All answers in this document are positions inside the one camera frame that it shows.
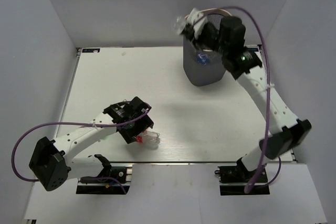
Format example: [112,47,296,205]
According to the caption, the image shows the red label red cap bottle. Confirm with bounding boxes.
[135,131,160,148]

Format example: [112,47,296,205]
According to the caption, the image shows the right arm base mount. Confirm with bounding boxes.
[214,166,270,196]

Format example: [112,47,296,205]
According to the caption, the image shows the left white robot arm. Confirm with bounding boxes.
[29,97,154,191]

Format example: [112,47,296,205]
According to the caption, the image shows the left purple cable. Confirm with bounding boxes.
[12,106,152,182]

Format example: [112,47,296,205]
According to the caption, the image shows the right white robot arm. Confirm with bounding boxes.
[177,12,311,182]

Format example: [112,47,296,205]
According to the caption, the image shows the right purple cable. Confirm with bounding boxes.
[193,6,282,195]

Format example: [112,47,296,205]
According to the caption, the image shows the black label black cap bottle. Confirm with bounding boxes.
[172,16,188,35]

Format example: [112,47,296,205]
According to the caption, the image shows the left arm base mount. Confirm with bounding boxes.
[76,154,132,195]

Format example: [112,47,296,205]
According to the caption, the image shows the grey mesh waste bin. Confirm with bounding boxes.
[183,8,231,87]

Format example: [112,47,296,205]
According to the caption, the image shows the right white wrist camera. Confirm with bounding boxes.
[186,8,207,38]

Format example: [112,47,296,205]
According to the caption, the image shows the purple cable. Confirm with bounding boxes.
[12,106,152,182]
[193,6,282,195]

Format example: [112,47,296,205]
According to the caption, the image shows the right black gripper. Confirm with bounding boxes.
[185,24,229,56]

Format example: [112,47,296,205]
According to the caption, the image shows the blue label plastic bottle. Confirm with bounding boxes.
[195,52,212,66]

